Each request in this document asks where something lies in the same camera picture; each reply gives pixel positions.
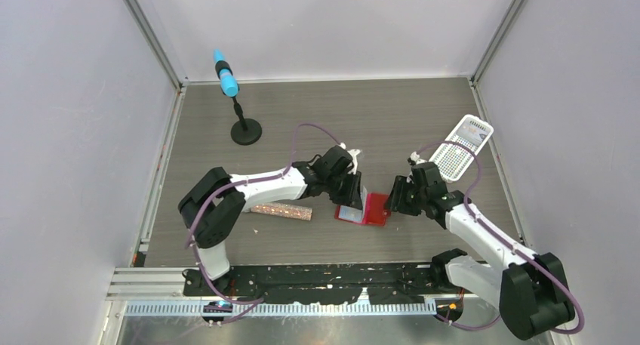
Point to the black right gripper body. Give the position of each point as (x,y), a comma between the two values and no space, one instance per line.
(407,198)

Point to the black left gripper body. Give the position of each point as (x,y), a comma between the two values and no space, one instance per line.
(343,189)

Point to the red leather card holder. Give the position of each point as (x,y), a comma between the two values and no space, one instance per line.
(375,212)

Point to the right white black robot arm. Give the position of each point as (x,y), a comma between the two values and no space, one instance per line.
(529,290)

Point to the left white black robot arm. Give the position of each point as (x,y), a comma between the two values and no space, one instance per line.
(212,207)

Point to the white perforated plastic basket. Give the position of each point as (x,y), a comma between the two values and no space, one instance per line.
(461,146)

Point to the glittery sequin tube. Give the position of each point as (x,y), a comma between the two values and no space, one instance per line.
(277,209)

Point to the blue microphone on black stand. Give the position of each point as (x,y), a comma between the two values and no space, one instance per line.
(244,132)

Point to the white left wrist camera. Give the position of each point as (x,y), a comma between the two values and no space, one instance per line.
(354,153)

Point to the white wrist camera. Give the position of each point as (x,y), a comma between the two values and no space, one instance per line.
(415,159)
(354,153)

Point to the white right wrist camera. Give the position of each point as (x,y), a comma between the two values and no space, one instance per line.
(415,159)

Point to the white slotted cable duct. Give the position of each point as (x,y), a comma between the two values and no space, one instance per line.
(222,308)

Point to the aluminium frame rail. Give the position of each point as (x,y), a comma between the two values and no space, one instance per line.
(147,283)

